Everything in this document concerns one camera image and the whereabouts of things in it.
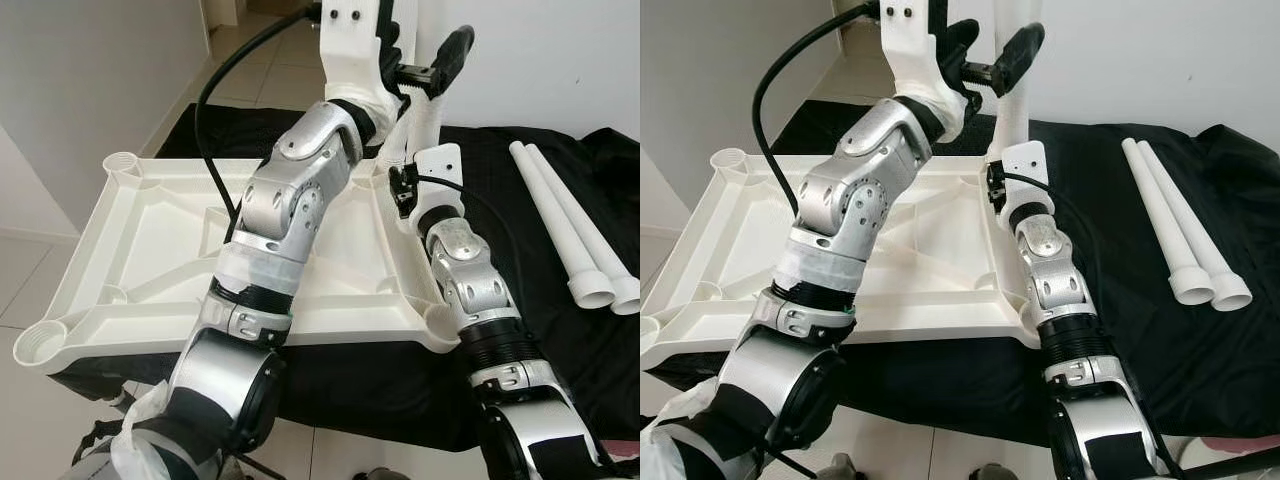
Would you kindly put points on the white plastic children table top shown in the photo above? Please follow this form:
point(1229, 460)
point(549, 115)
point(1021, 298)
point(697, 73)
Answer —
point(150, 240)
point(740, 240)

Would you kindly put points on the black cloth table cover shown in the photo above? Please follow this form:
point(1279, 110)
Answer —
point(1150, 380)
point(590, 340)

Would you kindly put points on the pink round stool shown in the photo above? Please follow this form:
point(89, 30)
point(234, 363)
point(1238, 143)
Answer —
point(1240, 445)

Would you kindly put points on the black metal bar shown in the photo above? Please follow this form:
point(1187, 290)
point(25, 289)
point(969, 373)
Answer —
point(1225, 467)

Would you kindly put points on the grey robot right foot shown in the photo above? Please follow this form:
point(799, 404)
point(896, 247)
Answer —
point(380, 474)
point(985, 472)

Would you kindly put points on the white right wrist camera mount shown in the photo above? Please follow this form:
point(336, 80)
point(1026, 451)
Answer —
point(1028, 160)
point(440, 165)

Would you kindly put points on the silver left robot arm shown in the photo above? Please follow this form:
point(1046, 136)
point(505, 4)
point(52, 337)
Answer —
point(860, 200)
point(290, 200)

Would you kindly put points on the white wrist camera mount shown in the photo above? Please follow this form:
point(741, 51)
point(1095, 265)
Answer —
point(440, 165)
point(350, 50)
point(905, 50)
point(1028, 160)

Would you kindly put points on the grey robot foot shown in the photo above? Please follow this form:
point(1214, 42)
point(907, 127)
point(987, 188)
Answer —
point(846, 468)
point(985, 472)
point(380, 474)

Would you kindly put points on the grey robot left foot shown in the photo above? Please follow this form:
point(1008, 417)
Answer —
point(846, 468)

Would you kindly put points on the white plastic table leg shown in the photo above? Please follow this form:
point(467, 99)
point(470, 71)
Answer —
point(554, 220)
point(578, 220)
point(1185, 215)
point(1015, 125)
point(425, 125)
point(1160, 215)

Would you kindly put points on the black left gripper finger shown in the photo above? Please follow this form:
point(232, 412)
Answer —
point(960, 45)
point(392, 50)
point(1022, 55)
point(452, 58)

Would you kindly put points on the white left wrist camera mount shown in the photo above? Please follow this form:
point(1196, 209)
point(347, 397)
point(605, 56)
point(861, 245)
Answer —
point(350, 50)
point(905, 50)

